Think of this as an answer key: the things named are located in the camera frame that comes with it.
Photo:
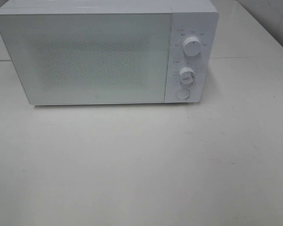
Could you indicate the round white door button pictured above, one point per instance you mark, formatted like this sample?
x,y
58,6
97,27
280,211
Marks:
x,y
182,94

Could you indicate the white timer knob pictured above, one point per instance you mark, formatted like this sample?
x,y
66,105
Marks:
x,y
187,75

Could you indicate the white microwave door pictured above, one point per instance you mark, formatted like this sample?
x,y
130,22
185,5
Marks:
x,y
89,59

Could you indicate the upper white power knob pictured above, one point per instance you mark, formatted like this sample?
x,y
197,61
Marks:
x,y
192,45

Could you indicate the white microwave oven body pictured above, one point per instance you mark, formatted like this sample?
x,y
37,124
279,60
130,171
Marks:
x,y
188,17

